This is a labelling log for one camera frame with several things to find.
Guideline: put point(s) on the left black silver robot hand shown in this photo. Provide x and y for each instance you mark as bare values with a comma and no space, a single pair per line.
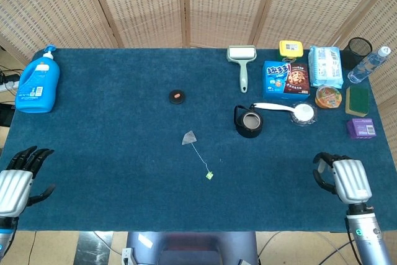
14,189

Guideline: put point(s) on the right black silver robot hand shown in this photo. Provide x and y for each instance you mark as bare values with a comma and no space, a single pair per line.
352,179

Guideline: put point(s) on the pyramid tea bag green tag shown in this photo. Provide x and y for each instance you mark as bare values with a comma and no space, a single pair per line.
188,138

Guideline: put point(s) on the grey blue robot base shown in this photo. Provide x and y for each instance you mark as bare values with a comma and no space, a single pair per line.
192,248

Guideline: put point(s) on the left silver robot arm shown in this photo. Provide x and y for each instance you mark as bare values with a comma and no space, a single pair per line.
6,234

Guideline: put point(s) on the small black lid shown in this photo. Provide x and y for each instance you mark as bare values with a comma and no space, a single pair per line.
177,97

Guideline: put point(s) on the small purple box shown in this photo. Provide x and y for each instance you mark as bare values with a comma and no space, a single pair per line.
361,128

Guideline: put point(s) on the green yellow sponge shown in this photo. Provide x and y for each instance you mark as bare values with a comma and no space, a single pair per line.
358,99

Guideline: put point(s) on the white dish brush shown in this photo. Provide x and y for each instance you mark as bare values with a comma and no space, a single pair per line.
302,113

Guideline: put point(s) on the orange jelly cup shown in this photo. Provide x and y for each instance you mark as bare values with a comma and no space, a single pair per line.
328,97

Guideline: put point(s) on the blue detergent pump bottle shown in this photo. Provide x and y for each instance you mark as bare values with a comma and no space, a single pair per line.
37,88

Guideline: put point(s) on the white power strip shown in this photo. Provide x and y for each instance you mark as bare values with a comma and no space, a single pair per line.
9,85

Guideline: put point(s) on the blue table cloth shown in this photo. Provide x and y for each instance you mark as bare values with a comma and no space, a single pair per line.
124,168

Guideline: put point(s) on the clear plastic water bottle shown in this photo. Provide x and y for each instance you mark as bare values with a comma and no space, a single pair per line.
366,66

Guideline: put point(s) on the black mug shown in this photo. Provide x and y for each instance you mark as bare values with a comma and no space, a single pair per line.
248,130

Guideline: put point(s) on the blue wet wipes pack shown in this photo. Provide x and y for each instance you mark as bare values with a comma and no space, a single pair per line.
325,66

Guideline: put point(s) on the blue cookie box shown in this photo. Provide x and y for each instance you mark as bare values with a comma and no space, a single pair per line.
285,82

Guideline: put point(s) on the black mesh pen cup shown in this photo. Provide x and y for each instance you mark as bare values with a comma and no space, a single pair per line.
350,57

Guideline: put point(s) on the yellow lidded green container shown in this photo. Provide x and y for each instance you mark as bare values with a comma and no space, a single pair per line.
291,48

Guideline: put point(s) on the pale green lint roller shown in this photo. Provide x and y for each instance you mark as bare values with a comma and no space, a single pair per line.
243,69

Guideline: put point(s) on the woven folding screen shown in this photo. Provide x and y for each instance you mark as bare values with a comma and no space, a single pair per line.
139,4

